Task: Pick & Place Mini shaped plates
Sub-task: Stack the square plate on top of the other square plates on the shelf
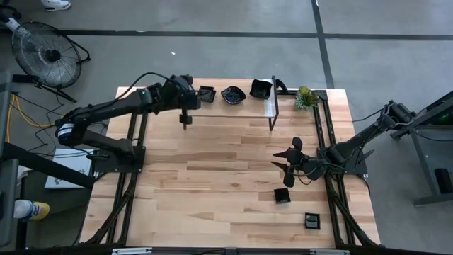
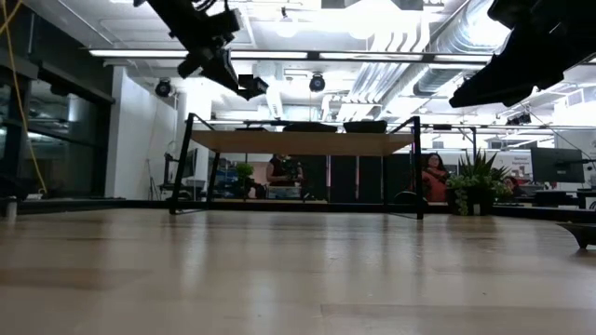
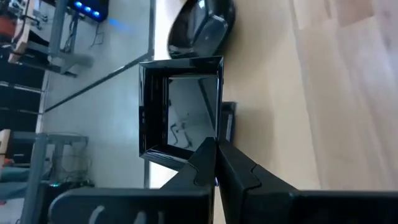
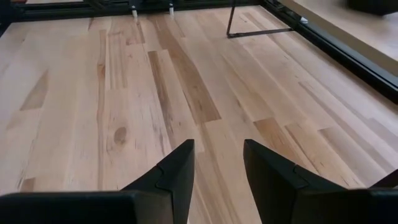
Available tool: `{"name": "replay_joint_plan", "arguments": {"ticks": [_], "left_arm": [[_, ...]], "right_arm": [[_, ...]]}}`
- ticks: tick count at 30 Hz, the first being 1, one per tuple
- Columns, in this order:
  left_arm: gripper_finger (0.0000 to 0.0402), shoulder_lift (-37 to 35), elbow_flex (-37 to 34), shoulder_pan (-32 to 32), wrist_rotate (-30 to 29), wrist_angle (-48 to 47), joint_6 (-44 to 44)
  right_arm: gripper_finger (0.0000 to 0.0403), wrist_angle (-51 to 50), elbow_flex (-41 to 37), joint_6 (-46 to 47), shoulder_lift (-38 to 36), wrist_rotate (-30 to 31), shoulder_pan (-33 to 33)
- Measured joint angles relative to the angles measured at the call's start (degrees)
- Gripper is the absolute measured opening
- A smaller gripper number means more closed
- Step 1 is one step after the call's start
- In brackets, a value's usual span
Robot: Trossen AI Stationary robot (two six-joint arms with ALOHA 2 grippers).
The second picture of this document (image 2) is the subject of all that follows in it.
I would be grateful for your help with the small green potted plant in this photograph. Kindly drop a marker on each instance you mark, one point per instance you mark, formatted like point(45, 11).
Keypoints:
point(475, 186)

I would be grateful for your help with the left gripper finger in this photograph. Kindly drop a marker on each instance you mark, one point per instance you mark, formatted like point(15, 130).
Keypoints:
point(228, 70)

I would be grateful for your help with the black monitor on stand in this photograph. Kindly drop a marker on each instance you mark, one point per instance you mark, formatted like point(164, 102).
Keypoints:
point(190, 163)

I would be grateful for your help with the wooden shelf black frame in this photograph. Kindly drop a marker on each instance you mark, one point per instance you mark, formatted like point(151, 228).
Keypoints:
point(302, 143)

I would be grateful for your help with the long ceiling light bar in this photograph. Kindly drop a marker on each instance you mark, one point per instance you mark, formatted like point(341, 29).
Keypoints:
point(279, 55)

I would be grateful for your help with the person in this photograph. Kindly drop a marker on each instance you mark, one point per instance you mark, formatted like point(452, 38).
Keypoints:
point(512, 183)
point(435, 179)
point(281, 170)

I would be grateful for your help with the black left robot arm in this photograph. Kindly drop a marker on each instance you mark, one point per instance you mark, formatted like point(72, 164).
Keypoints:
point(177, 18)

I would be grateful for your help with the green background plant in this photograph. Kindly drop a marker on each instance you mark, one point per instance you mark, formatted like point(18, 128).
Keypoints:
point(244, 170)

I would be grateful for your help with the black computer monitor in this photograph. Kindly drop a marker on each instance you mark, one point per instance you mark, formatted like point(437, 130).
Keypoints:
point(557, 165)

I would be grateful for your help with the black small cup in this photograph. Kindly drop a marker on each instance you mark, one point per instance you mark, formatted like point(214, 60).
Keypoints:
point(582, 232)

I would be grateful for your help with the black ceiling spotlight cluster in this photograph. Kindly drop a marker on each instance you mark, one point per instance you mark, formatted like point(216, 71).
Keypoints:
point(519, 119)

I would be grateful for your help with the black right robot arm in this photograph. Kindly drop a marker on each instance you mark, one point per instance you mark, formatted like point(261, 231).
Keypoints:
point(535, 11)

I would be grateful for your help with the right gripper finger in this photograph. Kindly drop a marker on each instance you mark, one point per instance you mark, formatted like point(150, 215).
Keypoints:
point(498, 84)

